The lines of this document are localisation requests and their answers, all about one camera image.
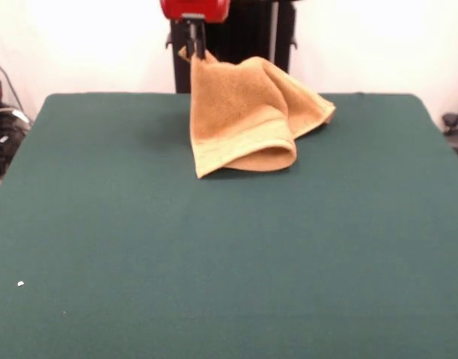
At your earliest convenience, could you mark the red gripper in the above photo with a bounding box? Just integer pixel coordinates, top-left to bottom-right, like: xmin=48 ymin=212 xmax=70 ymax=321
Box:
xmin=159 ymin=0 xmax=231 ymax=61

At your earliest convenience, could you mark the tan terry towel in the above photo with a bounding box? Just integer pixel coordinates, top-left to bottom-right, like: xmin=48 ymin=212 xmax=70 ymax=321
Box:
xmin=177 ymin=45 xmax=338 ymax=180

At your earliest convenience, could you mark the dark green table cloth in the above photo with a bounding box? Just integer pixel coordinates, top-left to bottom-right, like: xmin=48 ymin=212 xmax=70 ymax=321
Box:
xmin=0 ymin=92 xmax=458 ymax=359

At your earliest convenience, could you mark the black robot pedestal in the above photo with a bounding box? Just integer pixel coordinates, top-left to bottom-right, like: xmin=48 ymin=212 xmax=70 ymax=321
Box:
xmin=163 ymin=0 xmax=299 ymax=94

